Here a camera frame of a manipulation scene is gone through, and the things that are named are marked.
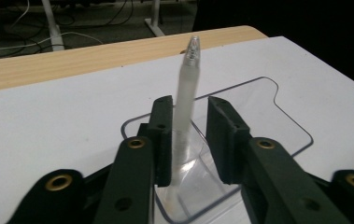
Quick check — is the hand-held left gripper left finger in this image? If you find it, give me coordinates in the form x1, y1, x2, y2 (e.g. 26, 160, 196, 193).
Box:
92, 95, 175, 224

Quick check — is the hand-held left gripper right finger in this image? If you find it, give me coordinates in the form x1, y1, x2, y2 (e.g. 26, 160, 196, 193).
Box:
205, 95, 350, 224

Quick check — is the black floor cable tangle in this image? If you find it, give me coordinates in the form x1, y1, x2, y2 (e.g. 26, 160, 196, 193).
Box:
0, 0, 136, 61

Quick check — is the clear plastic desk organizer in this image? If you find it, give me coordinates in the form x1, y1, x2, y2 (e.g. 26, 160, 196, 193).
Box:
120, 76, 315, 224

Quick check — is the translucent white pen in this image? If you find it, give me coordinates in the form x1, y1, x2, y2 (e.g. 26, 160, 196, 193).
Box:
164, 35, 202, 214

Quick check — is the white floor cable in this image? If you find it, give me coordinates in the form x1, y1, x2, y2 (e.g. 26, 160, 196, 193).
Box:
0, 0, 105, 54

